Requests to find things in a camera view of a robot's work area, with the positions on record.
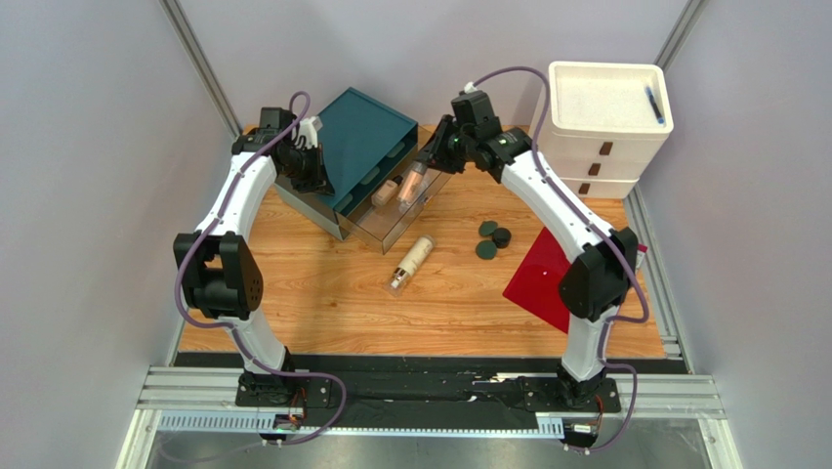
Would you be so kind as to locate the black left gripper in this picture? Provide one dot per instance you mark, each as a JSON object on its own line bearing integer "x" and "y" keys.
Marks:
{"x": 320, "y": 183}

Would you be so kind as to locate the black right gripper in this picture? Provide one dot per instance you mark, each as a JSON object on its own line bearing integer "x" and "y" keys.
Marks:
{"x": 442, "y": 144}

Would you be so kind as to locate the beige tube grey cap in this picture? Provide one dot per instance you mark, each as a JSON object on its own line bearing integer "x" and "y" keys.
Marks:
{"x": 412, "y": 181}

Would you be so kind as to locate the beige foundation bottle black cap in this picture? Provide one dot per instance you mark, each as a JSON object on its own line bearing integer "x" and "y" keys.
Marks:
{"x": 386, "y": 191}

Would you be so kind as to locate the clear drawer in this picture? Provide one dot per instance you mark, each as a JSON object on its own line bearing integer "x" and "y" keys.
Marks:
{"x": 381, "y": 227}

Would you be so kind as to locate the cream white pump bottle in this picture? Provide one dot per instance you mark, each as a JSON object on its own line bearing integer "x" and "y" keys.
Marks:
{"x": 409, "y": 265}

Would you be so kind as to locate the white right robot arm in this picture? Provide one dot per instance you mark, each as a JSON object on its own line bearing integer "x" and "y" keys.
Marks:
{"x": 522, "y": 169}

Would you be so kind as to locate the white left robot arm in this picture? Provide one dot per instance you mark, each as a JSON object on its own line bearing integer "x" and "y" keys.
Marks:
{"x": 219, "y": 284}

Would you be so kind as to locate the teal drawer organizer box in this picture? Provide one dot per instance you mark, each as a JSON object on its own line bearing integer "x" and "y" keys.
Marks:
{"x": 364, "y": 143}

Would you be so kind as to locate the green round compact upper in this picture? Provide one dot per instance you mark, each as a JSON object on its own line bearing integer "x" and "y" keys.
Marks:
{"x": 487, "y": 228}

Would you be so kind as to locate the green round compact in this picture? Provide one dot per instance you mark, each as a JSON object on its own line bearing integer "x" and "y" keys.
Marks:
{"x": 487, "y": 228}
{"x": 486, "y": 249}

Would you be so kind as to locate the black round jar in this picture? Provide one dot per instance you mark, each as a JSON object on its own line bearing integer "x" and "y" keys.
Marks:
{"x": 501, "y": 237}

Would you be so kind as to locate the green round compact lower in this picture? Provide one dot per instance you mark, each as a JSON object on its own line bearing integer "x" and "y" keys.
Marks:
{"x": 486, "y": 249}

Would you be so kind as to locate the white three-drawer cabinet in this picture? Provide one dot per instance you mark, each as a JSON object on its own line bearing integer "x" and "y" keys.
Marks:
{"x": 598, "y": 131}

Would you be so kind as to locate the blue pen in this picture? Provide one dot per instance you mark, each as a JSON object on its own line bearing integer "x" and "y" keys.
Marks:
{"x": 659, "y": 116}

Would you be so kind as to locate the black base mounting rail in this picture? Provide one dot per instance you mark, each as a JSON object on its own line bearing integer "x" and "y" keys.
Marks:
{"x": 425, "y": 393}

